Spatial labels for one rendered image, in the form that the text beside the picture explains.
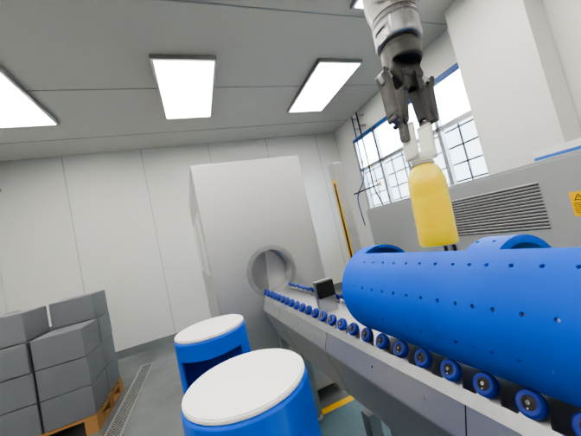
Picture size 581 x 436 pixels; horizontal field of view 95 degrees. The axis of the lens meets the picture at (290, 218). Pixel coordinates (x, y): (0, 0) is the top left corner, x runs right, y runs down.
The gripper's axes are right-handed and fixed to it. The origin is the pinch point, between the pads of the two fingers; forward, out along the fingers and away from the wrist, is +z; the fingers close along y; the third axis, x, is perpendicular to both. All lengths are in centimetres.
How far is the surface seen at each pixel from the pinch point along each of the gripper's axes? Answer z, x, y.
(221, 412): 45, -19, 41
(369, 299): 34.3, -28.1, -2.4
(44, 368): 91, -273, 172
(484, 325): 34.5, 3.4, -2.8
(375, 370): 57, -36, -6
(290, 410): 47, -16, 28
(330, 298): 45, -83, -19
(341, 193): -10, -97, -43
